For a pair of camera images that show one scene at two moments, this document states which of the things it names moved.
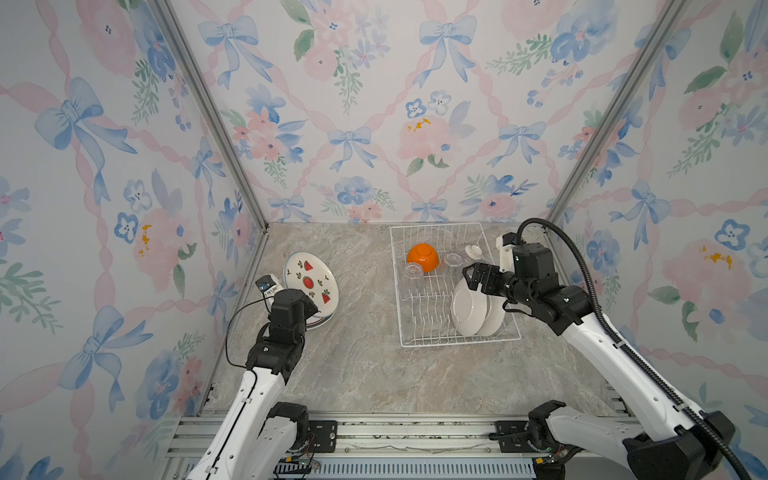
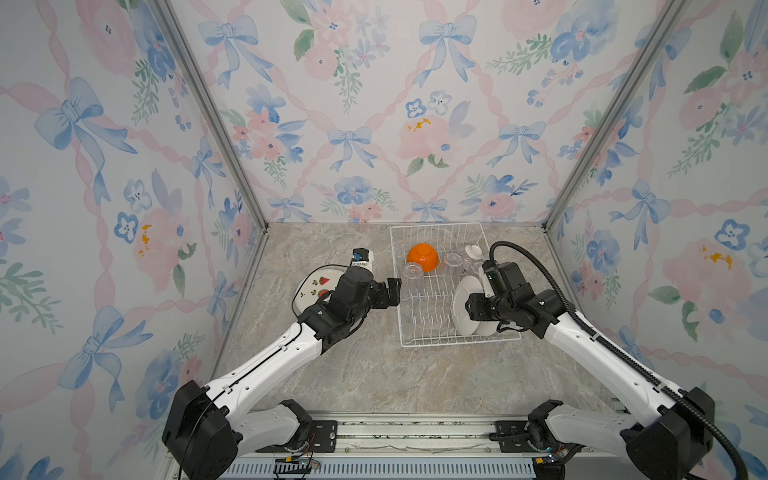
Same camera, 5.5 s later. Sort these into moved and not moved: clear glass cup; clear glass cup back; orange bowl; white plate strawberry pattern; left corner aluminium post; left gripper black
Moved: white plate strawberry pattern; left gripper black
Not moved: left corner aluminium post; clear glass cup back; clear glass cup; orange bowl
